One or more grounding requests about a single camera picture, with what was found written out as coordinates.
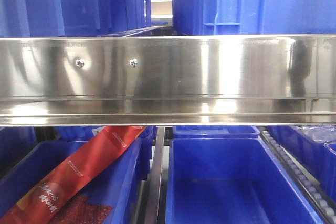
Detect steel divider rail lower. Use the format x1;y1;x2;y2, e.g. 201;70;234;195
143;126;165;224

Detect blue upper left bin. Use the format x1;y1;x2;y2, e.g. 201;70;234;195
1;0;151;37

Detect blue lower left bin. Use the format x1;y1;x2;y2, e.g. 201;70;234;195
1;126;152;223

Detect steel bolt left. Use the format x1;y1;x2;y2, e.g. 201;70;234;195
75;58;85;68

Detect blue bin behind middle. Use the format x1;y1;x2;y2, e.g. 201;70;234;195
173;125;260;138

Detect steel bolt right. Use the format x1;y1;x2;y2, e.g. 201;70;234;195
129;58;139;68

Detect blue lower middle bin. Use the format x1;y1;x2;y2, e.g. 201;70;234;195
165;138;322;223

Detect roller track with white wheels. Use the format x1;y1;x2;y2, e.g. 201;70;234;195
258;126;335;223

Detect blue lower right bin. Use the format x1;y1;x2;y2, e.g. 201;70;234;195
268;125;335;201

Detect red printed packaging sleeve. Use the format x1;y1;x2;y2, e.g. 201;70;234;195
1;126;146;223

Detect steel bolt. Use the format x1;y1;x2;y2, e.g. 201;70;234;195
75;58;85;68
129;58;139;68

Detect stainless steel shelf rail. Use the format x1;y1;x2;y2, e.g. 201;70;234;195
1;34;335;126

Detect light blue bin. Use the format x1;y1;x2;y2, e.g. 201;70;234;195
172;0;335;35

